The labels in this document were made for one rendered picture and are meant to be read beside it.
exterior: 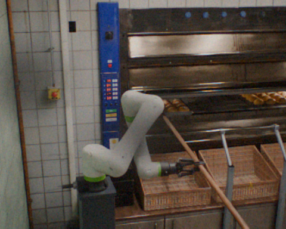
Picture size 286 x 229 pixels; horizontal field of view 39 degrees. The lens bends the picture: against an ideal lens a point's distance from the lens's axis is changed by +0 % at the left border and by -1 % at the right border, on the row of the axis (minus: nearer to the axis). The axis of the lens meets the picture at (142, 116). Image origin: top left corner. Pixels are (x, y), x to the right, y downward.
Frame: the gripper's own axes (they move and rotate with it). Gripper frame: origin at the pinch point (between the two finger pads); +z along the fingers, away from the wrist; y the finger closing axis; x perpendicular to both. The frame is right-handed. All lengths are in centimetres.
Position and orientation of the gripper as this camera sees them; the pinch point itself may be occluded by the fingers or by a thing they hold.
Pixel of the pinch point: (199, 166)
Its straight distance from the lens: 265.1
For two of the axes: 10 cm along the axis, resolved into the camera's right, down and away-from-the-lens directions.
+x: 1.9, 3.2, -9.3
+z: 9.8, -0.6, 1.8
